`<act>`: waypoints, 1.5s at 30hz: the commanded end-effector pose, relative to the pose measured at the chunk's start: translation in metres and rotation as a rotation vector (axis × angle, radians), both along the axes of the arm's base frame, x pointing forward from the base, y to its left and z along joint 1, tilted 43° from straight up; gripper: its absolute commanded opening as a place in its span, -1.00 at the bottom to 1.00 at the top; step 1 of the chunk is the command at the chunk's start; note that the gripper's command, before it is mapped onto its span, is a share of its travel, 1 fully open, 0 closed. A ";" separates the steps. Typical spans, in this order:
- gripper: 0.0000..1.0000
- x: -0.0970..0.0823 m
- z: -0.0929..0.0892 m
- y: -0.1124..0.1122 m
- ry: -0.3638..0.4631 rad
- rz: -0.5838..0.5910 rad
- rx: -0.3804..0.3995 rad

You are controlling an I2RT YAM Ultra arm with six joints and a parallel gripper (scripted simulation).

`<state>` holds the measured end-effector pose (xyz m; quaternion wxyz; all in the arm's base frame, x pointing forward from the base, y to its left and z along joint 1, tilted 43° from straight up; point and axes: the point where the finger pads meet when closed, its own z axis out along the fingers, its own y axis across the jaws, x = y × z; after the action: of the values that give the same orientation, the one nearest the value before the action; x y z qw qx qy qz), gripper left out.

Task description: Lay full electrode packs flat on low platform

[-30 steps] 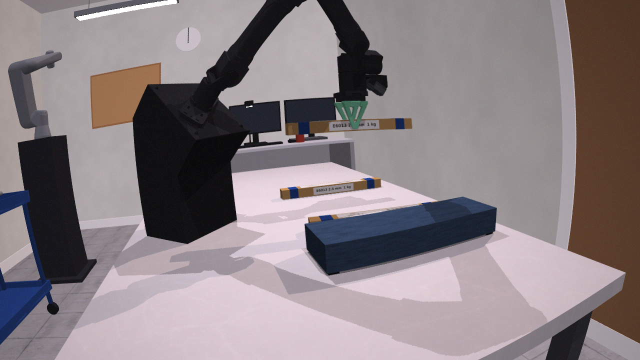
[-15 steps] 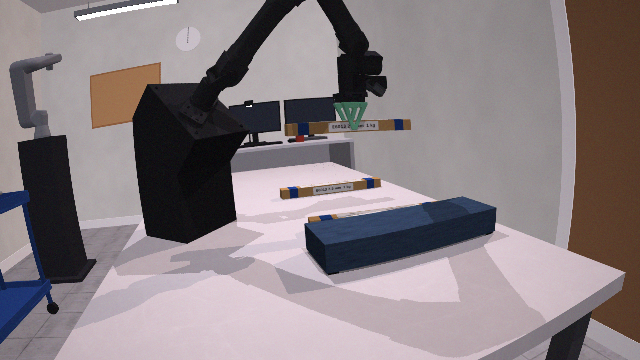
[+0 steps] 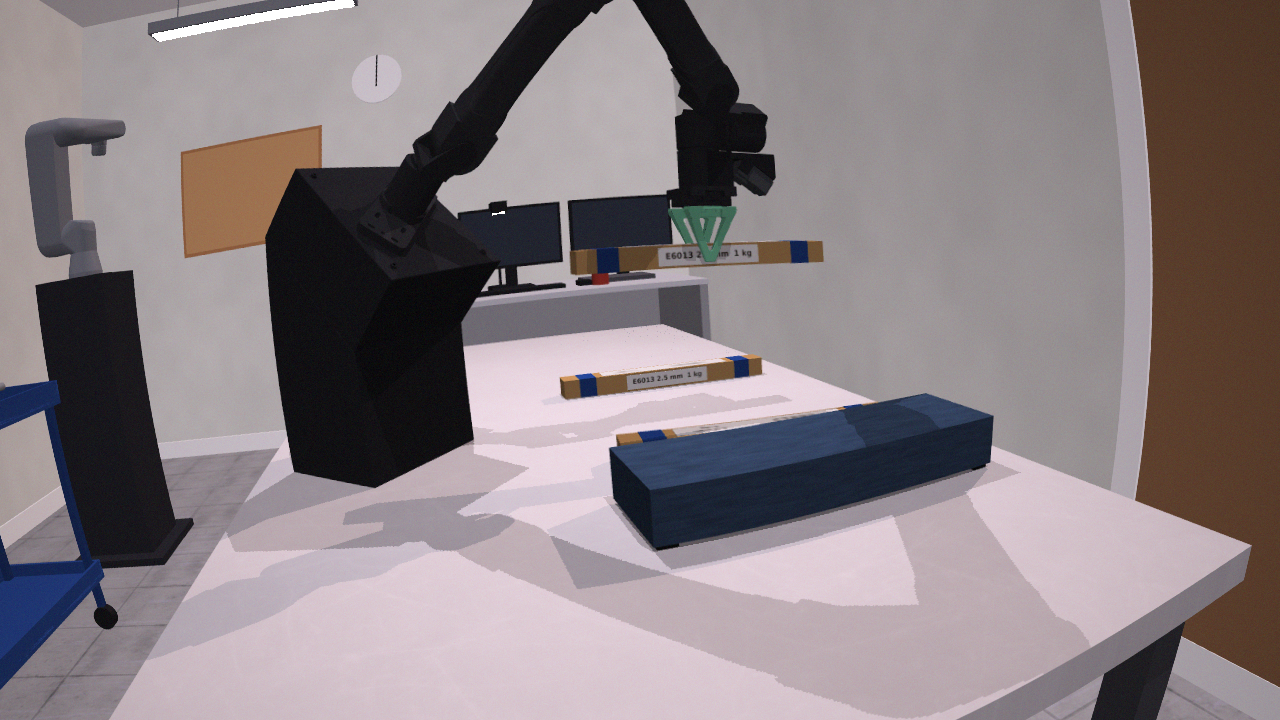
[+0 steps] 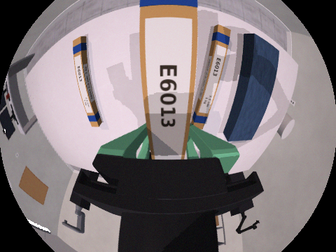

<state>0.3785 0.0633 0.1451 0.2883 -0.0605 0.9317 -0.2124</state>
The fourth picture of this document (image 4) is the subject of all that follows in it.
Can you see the tan box with white label and blue band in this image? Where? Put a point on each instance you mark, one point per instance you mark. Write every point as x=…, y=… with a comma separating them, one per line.
x=218, y=51

